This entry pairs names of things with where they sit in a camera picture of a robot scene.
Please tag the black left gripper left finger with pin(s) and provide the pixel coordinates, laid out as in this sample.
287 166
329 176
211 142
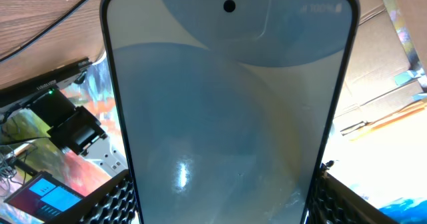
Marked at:
112 203

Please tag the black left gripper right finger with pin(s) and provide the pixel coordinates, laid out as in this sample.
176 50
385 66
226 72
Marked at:
331 202

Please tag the Galaxy S24+ smartphone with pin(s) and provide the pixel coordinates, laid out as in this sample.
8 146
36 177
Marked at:
225 105

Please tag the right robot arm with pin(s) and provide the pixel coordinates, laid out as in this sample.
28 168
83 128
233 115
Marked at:
71 128

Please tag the monitor screen in background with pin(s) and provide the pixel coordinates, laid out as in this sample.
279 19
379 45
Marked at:
44 197

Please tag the cardboard box in background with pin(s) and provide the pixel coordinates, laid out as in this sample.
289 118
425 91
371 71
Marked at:
379 80

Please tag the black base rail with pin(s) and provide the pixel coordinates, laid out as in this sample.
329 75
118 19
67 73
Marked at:
18 91

